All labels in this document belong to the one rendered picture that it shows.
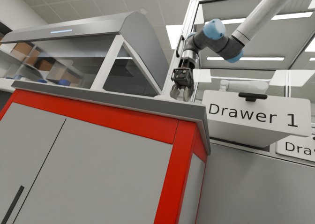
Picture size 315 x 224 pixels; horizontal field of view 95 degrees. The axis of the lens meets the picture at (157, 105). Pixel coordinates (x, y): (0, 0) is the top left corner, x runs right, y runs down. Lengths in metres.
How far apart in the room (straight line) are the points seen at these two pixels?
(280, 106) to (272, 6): 0.36
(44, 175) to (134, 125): 0.22
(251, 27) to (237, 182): 0.66
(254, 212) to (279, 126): 0.44
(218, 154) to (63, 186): 0.67
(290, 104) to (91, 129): 0.54
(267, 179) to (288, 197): 0.08
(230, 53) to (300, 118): 0.35
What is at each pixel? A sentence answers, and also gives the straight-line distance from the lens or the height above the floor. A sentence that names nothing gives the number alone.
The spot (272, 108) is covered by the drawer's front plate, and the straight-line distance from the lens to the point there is 0.55.
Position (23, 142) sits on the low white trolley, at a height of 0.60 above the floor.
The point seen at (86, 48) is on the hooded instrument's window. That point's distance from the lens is 1.29.
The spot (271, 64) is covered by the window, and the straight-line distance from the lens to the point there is 1.09.
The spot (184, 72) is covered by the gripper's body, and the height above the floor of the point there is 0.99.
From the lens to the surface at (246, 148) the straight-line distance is 0.85.
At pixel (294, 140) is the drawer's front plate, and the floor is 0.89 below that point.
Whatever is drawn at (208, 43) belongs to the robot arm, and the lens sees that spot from 0.68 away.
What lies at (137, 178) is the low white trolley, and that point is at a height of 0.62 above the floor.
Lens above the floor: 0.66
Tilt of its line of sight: 18 degrees up
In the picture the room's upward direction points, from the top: 17 degrees clockwise
